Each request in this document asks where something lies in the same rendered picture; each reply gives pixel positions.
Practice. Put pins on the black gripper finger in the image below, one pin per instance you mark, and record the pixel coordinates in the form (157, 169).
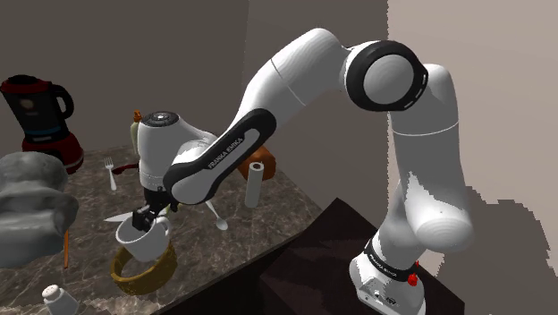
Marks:
(141, 220)

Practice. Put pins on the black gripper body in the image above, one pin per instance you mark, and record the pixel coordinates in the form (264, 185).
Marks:
(157, 198)

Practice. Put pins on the white mug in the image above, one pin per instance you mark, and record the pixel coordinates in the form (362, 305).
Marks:
(146, 244)

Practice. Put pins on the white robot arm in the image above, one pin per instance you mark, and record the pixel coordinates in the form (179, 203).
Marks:
(418, 174)

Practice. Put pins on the white knife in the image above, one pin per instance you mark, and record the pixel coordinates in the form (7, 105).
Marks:
(118, 217)

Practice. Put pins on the red spoon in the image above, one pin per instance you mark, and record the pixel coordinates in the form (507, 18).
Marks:
(126, 167)

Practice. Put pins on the white fork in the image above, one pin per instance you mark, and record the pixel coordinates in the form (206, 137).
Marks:
(111, 176)

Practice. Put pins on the yellow-brown bowl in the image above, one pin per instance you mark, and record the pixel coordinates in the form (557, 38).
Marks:
(144, 279)

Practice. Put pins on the white spoon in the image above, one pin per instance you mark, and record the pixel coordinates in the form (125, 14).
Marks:
(218, 218)

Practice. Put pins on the pale bottle with orange cap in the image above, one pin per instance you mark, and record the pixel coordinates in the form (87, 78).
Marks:
(134, 131)

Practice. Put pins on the orange pencil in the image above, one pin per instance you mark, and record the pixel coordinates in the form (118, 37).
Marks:
(66, 251)

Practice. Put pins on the white paper towel roll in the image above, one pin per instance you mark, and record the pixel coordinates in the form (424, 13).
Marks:
(254, 187)

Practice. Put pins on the white salt shaker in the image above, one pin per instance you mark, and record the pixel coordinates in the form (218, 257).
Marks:
(61, 301)

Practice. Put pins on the brown bread loaf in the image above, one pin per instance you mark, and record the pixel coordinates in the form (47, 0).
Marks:
(267, 163)

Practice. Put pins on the black and red blender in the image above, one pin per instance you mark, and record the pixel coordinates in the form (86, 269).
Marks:
(41, 118)

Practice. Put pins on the dark robot stand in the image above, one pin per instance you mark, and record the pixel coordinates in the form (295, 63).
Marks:
(314, 261)

